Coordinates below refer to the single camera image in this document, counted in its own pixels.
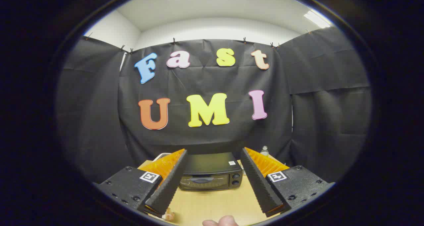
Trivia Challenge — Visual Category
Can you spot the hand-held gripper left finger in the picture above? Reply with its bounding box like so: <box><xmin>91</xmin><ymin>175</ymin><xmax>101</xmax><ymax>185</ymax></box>
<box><xmin>96</xmin><ymin>149</ymin><xmax>188</xmax><ymax>218</ymax></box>

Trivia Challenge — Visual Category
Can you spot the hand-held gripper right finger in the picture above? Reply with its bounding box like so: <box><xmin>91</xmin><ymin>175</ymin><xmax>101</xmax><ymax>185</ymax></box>
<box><xmin>240</xmin><ymin>147</ymin><xmax>335</xmax><ymax>217</ymax></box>

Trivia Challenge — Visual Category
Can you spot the black toaster oven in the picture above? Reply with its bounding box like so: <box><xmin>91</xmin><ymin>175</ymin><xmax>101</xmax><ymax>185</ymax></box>
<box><xmin>179</xmin><ymin>152</ymin><xmax>243</xmax><ymax>191</ymax></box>

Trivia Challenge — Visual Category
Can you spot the ceiling light panel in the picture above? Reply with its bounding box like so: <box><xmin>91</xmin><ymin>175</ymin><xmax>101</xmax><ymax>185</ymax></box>
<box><xmin>304</xmin><ymin>10</ymin><xmax>332</xmax><ymax>28</ymax></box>

